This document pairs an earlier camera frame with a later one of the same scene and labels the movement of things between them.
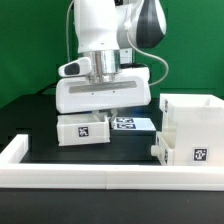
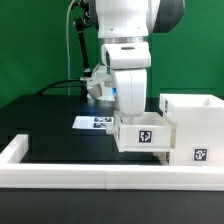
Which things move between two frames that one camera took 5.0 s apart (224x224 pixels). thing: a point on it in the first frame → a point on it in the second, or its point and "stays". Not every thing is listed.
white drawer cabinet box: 197,122 stays
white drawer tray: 79,129 → 157,131
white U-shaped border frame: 121,176 stays
